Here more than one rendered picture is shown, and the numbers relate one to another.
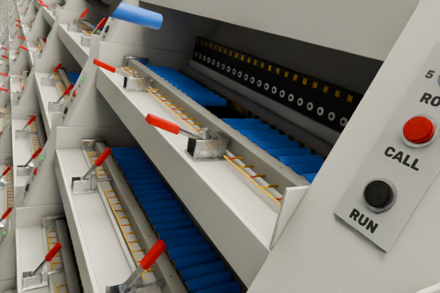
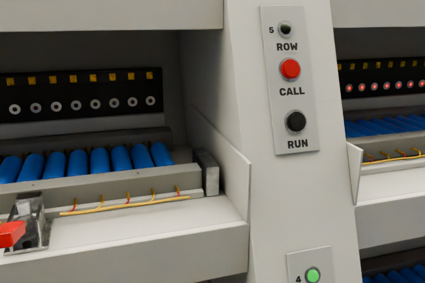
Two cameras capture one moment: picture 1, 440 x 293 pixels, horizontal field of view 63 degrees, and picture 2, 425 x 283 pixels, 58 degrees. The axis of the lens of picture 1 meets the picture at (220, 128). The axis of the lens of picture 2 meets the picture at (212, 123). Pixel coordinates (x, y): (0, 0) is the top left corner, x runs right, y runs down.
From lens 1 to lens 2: 27 cm
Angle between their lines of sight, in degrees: 70
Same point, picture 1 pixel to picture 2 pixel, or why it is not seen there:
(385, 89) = (246, 50)
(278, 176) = (149, 180)
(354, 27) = (167, 4)
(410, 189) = (308, 107)
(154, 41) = not seen: outside the picture
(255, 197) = (154, 214)
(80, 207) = not seen: outside the picture
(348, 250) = (300, 168)
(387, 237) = (315, 141)
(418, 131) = (294, 69)
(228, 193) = (145, 231)
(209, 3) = not seen: outside the picture
